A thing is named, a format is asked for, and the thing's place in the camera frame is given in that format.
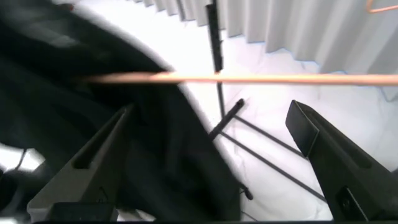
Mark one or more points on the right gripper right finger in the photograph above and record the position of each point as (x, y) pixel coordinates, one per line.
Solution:
(348, 174)

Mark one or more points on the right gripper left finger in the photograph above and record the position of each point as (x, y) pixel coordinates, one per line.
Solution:
(90, 177)

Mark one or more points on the black garment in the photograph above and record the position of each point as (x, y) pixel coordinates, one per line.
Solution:
(93, 62)

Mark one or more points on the pink clothes hanger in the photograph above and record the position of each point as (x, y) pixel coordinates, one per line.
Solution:
(264, 78)
(382, 9)

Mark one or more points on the black clothes rack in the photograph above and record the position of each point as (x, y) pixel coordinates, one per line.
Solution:
(215, 37)

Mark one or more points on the white curtain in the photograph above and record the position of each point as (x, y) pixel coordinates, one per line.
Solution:
(295, 28)

